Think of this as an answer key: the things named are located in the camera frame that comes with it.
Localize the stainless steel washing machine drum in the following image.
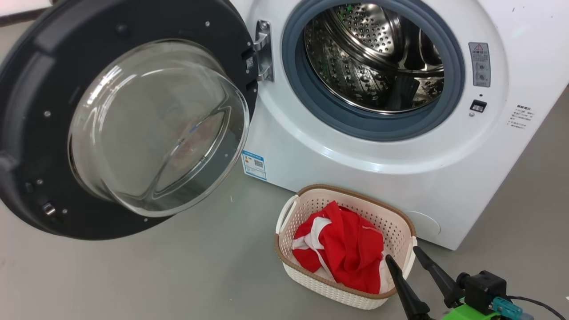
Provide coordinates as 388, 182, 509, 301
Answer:
305, 4, 445, 114

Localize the white front-load washing machine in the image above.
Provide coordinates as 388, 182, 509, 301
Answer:
229, 0, 569, 250

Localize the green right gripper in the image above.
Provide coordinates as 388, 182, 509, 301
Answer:
385, 246, 503, 320

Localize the grey warning label sticker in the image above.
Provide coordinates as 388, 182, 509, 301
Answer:
469, 42, 492, 88

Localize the cream perforated basket brown rim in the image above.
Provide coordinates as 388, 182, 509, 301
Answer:
275, 184, 418, 310

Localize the red and white garment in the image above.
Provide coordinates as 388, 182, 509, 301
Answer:
292, 201, 394, 295

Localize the metal door hinge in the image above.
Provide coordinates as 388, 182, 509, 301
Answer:
252, 20, 274, 83

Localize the teal plug right camera cable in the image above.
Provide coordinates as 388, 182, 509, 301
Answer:
493, 296, 568, 320

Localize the blue energy label sticker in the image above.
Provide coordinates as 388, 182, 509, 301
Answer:
241, 150, 268, 181

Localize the black round glass washer door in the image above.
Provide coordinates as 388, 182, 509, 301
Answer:
0, 0, 259, 241

